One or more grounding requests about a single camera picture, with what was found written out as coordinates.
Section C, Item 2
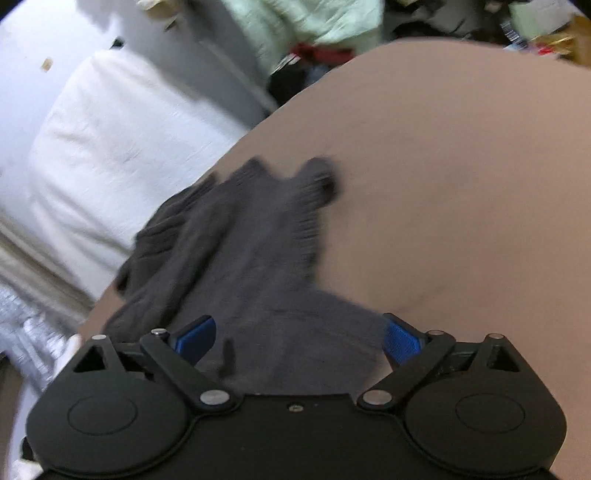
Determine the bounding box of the silver foil sheet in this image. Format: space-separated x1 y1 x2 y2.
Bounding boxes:
0 281 85 386

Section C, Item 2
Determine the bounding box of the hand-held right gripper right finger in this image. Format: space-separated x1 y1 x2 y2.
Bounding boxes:
357 313 528 413

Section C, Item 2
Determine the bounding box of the light green quilted jacket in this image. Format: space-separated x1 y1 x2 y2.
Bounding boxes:
217 0 385 75

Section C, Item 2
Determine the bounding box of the dark grey knit sweater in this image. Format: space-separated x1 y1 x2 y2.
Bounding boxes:
104 157 393 398

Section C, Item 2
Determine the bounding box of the red cloth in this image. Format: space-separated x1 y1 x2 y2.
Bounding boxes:
290 42 357 64

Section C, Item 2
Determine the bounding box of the dark clothes pile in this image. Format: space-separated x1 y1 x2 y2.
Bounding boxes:
383 0 513 49

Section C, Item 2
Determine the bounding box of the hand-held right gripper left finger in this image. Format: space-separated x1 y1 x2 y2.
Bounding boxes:
73 316 239 414

